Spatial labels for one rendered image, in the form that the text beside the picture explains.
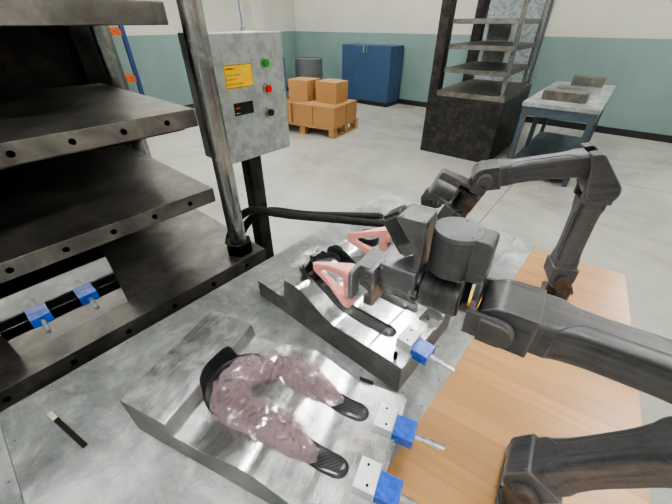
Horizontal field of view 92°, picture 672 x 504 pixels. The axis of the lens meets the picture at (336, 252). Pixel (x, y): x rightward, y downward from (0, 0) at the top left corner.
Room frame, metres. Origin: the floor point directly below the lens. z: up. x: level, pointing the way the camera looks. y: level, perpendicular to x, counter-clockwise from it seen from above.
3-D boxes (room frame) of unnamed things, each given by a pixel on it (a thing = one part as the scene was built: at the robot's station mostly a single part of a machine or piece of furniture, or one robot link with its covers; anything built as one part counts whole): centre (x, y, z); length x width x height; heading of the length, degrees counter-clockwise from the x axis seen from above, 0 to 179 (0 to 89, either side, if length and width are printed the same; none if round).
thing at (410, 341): (0.47, -0.20, 0.89); 0.13 x 0.05 x 0.05; 49
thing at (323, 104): (5.81, 0.34, 0.37); 1.20 x 0.82 x 0.74; 60
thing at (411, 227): (0.36, -0.09, 1.25); 0.07 x 0.06 x 0.11; 147
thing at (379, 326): (0.67, -0.04, 0.92); 0.35 x 0.16 x 0.09; 49
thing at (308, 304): (0.69, -0.04, 0.87); 0.50 x 0.26 x 0.14; 49
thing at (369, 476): (0.21, -0.10, 0.86); 0.13 x 0.05 x 0.05; 66
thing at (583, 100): (4.29, -2.86, 0.46); 1.90 x 0.70 x 0.92; 142
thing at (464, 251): (0.31, -0.17, 1.24); 0.12 x 0.09 x 0.12; 57
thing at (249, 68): (1.31, 0.35, 0.74); 0.30 x 0.22 x 1.47; 139
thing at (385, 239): (0.43, -0.05, 1.20); 0.09 x 0.07 x 0.07; 57
